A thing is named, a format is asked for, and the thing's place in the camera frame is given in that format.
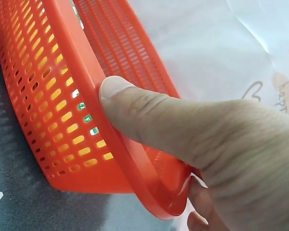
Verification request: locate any orange perforated plastic basket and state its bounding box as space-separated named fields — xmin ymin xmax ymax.
xmin=0 ymin=0 xmax=202 ymax=220

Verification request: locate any person's right hand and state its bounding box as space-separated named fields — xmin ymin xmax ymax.
xmin=99 ymin=76 xmax=289 ymax=231

